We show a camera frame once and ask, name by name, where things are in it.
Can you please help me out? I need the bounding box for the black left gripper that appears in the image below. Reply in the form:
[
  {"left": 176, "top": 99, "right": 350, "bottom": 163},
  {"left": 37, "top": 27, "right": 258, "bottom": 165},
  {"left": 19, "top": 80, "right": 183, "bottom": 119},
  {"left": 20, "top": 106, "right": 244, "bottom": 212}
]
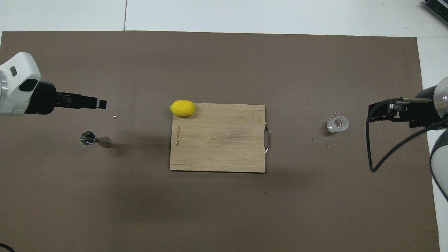
[{"left": 25, "top": 81, "right": 107, "bottom": 115}]

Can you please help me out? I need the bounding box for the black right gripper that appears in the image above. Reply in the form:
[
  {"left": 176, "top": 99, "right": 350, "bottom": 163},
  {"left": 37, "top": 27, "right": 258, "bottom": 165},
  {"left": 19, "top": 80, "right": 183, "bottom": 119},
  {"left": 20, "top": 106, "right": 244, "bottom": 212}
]
[{"left": 368, "top": 87, "right": 440, "bottom": 130}]

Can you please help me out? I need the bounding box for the steel double jigger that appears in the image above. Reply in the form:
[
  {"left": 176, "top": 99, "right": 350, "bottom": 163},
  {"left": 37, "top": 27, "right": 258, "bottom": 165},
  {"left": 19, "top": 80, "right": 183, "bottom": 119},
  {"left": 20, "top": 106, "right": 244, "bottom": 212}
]
[{"left": 79, "top": 131, "right": 112, "bottom": 148}]

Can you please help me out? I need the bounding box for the yellow lemon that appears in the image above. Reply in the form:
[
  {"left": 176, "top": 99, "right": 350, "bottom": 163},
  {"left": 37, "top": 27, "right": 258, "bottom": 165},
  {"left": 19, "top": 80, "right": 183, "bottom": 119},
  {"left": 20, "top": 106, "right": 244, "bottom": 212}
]
[{"left": 170, "top": 100, "right": 196, "bottom": 117}]

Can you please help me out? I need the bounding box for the grey ribbed device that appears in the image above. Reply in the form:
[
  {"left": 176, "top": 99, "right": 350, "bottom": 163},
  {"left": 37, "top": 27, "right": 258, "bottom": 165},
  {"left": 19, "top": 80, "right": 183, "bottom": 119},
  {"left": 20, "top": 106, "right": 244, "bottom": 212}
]
[{"left": 422, "top": 0, "right": 448, "bottom": 26}]

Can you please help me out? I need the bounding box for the brown paper table mat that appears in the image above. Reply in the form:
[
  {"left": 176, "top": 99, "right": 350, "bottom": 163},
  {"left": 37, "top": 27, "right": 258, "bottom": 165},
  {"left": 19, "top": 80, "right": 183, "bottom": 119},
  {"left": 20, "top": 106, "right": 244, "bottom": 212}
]
[{"left": 0, "top": 31, "right": 441, "bottom": 252}]

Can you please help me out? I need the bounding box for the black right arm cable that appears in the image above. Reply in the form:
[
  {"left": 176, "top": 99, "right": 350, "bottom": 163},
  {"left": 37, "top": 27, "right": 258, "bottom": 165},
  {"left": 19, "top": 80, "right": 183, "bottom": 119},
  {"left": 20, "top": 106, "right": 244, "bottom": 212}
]
[{"left": 366, "top": 97, "right": 448, "bottom": 172}]

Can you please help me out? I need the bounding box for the bamboo cutting board, metal handle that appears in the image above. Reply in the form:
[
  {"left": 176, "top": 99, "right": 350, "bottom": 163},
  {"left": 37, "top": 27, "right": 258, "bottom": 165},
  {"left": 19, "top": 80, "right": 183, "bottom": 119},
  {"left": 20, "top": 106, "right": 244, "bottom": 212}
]
[{"left": 170, "top": 103, "right": 271, "bottom": 173}]

